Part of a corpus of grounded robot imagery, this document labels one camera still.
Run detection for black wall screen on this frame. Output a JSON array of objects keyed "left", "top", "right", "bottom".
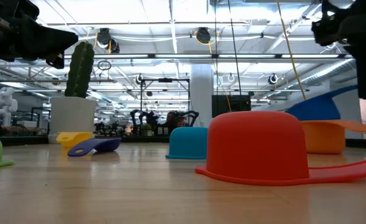
[{"left": 211, "top": 95, "right": 252, "bottom": 118}]

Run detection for orange measuring cup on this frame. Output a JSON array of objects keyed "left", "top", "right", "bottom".
[{"left": 300, "top": 119, "right": 366, "bottom": 155}]

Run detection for black background robot arms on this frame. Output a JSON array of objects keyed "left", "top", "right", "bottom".
[{"left": 129, "top": 109, "right": 199, "bottom": 137}]

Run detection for yellow measuring cup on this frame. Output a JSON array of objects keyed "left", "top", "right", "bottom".
[{"left": 56, "top": 131, "right": 93, "bottom": 149}]

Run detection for white planter pot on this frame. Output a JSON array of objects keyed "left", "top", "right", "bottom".
[{"left": 48, "top": 96, "right": 98, "bottom": 144}]

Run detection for blue measuring cup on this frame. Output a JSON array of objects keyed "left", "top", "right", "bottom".
[{"left": 285, "top": 84, "right": 359, "bottom": 121}]

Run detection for red measuring cup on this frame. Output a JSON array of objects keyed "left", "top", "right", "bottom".
[{"left": 195, "top": 111, "right": 366, "bottom": 187}]

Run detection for purple measuring cup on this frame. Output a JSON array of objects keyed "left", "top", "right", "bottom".
[{"left": 67, "top": 138, "right": 122, "bottom": 157}]

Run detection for person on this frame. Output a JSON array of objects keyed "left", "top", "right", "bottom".
[{"left": 166, "top": 111, "right": 185, "bottom": 129}]

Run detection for white building column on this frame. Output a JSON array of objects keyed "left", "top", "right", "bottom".
[{"left": 190, "top": 63, "right": 214, "bottom": 128}]

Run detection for teal measuring cup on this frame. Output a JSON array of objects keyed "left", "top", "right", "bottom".
[{"left": 165, "top": 126, "right": 209, "bottom": 160}]

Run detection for black aluminium table frame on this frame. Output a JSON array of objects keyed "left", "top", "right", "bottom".
[{"left": 0, "top": 135, "right": 366, "bottom": 149}]

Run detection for green cactus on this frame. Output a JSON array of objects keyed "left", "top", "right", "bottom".
[{"left": 64, "top": 41, "right": 95, "bottom": 99}]

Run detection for yellow hanging cable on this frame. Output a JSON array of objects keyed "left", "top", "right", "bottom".
[{"left": 275, "top": 0, "right": 308, "bottom": 100}]

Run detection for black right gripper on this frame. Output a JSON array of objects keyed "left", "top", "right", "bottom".
[{"left": 311, "top": 0, "right": 366, "bottom": 100}]

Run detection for black metal frame rig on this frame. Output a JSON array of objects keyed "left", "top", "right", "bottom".
[{"left": 140, "top": 78, "right": 191, "bottom": 125}]

